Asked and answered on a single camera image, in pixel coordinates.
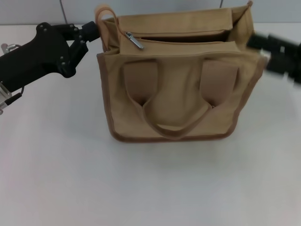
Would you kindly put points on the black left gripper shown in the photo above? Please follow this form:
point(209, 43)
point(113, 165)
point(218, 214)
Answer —
point(40, 51)

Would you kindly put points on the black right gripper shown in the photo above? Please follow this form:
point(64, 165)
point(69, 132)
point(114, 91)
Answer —
point(294, 61)

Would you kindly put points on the silver metal zipper pull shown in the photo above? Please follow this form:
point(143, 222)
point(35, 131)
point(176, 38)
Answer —
point(136, 42)

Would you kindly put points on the khaki canvas food bag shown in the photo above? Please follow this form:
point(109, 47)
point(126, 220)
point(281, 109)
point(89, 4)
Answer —
point(178, 94)

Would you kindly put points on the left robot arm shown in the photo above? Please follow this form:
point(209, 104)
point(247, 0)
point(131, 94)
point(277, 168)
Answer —
point(4, 99)

